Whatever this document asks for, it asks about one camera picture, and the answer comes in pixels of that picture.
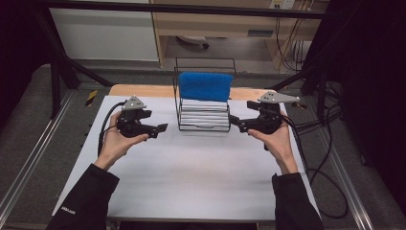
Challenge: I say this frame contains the left hand-held gripper black cable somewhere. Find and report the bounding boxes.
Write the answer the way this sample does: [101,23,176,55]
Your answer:
[97,101,127,158]

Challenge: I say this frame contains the black metal frame stand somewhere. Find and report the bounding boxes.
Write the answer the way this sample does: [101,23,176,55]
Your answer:
[269,56,330,127]
[32,9,115,120]

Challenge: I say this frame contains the person's right hand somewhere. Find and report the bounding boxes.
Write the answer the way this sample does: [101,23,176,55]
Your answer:
[246,118,300,176]

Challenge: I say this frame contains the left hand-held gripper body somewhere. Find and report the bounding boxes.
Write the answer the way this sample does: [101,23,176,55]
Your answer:
[115,95,160,140]

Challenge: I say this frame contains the wooden table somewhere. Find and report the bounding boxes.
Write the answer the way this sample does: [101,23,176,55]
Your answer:
[108,83,282,103]

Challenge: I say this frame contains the blue towel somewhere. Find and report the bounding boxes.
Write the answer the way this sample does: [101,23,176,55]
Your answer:
[177,71,235,104]

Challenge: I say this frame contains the light wooden desk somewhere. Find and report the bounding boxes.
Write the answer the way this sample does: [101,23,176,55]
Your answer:
[149,0,330,71]

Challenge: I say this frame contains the black floor cables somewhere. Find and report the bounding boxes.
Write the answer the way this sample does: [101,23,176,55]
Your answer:
[290,81,345,136]

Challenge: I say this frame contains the white cabinet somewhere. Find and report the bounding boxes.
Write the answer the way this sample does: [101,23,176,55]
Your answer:
[49,7,160,62]

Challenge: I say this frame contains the black wire rack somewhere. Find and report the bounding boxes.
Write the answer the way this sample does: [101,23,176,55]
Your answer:
[172,57,237,133]

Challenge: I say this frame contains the white table cover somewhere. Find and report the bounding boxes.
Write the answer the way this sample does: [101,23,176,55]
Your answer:
[52,95,323,223]

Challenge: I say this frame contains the black metal frame bar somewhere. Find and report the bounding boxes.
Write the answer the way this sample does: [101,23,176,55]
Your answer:
[32,0,330,20]

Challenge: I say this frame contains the right hand-held gripper black cable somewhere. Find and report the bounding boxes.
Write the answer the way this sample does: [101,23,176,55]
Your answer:
[280,114,350,220]

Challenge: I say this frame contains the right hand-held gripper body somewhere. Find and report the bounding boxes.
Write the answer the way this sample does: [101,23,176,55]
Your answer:
[238,90,302,151]

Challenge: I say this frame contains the hand-held gripper black cable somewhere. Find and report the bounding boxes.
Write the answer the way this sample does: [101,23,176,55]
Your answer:
[280,114,350,220]
[97,101,127,158]

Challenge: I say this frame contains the aluminium floor rail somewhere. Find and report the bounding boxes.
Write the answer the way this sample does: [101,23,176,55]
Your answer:
[314,126,375,230]
[0,90,77,222]

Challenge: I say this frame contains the office chair base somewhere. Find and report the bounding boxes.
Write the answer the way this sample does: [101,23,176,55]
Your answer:
[175,34,211,50]

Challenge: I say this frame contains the person's left hand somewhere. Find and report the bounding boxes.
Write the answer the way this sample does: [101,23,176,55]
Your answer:
[94,110,150,173]

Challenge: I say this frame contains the hanging cable bundle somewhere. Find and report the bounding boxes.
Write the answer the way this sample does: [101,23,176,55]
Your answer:
[275,16,313,73]

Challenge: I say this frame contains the black curtain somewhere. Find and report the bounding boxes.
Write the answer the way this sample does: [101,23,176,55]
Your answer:
[0,0,54,127]
[310,0,406,210]

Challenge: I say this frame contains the white power strip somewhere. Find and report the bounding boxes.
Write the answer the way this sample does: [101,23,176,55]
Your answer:
[268,0,297,11]

